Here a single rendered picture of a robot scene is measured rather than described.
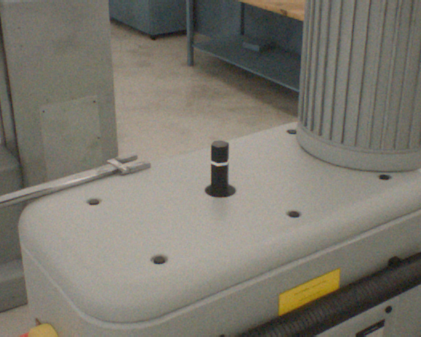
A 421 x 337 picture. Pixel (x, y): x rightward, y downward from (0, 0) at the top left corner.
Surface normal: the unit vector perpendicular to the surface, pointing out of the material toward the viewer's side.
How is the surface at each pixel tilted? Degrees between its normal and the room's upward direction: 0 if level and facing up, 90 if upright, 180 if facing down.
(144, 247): 0
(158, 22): 90
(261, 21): 90
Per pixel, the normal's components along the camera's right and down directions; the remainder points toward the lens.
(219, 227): 0.00, -0.90
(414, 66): 0.16, 0.44
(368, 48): -0.41, 0.40
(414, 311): 0.57, 0.36
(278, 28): -0.82, 0.25
